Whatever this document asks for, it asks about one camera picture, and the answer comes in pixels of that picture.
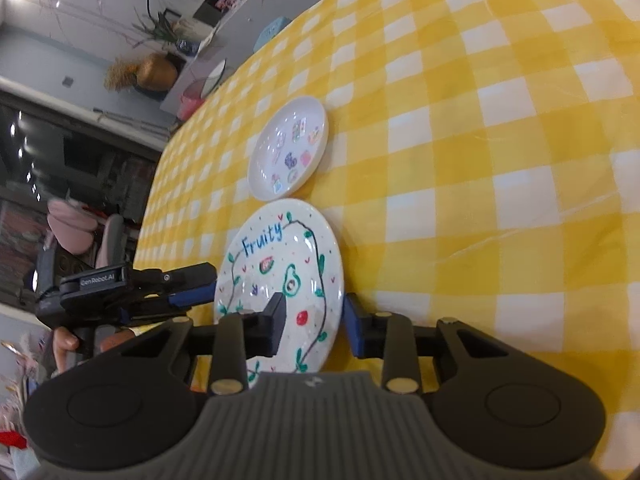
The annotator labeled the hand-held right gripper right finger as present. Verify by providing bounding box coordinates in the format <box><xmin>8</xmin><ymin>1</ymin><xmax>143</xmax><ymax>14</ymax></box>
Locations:
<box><xmin>344</xmin><ymin>292</ymin><xmax>507</xmax><ymax>394</ymax></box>

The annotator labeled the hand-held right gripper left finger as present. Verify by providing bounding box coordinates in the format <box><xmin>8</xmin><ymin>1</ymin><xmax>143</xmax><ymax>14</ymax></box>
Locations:
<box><xmin>119</xmin><ymin>291</ymin><xmax>289</xmax><ymax>396</ymax></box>

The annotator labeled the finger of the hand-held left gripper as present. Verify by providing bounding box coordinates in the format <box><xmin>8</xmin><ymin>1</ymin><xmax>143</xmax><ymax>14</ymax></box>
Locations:
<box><xmin>126</xmin><ymin>284</ymin><xmax>217</xmax><ymax>323</ymax></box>
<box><xmin>161</xmin><ymin>262</ymin><xmax>219</xmax><ymax>291</ymax></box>

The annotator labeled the white fruit print plate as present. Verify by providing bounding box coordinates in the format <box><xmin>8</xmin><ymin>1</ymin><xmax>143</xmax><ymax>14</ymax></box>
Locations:
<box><xmin>213</xmin><ymin>198</ymin><xmax>345</xmax><ymax>390</ymax></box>

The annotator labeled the person's left hand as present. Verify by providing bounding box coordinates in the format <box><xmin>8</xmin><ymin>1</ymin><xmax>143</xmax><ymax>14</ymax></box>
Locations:
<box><xmin>51</xmin><ymin>326</ymin><xmax>84</xmax><ymax>377</ymax></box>

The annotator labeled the pink chair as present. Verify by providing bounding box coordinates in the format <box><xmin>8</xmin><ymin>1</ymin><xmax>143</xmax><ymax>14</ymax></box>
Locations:
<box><xmin>47</xmin><ymin>198</ymin><xmax>126</xmax><ymax>271</ymax></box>

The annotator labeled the small white sticker plate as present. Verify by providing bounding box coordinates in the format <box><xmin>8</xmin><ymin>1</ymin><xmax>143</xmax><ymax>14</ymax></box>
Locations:
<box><xmin>247</xmin><ymin>95</ymin><xmax>330</xmax><ymax>200</ymax></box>

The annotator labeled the white round stool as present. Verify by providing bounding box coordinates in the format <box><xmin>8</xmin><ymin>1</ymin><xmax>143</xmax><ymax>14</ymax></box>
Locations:
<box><xmin>202</xmin><ymin>58</ymin><xmax>227</xmax><ymax>97</ymax></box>

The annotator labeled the golden brown vase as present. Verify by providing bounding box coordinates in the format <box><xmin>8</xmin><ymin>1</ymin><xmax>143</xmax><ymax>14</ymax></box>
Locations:
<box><xmin>134</xmin><ymin>53</ymin><xmax>179</xmax><ymax>93</ymax></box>

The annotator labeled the yellow checked tablecloth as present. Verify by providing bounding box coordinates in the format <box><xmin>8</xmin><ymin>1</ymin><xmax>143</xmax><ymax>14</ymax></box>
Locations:
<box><xmin>131</xmin><ymin>0</ymin><xmax>640</xmax><ymax>461</ymax></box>

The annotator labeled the dried grass bunch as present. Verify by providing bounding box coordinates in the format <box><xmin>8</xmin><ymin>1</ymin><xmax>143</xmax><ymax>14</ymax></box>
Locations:
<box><xmin>104</xmin><ymin>55</ymin><xmax>139</xmax><ymax>93</ymax></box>

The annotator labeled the green spiky potted plant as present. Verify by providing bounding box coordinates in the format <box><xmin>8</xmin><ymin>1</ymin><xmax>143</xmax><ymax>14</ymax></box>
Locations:
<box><xmin>131</xmin><ymin>0</ymin><xmax>202</xmax><ymax>50</ymax></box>

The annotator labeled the light blue plastic stool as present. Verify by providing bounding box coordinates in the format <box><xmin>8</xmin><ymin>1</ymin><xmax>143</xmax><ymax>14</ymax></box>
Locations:
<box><xmin>252</xmin><ymin>15</ymin><xmax>291</xmax><ymax>54</ymax></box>

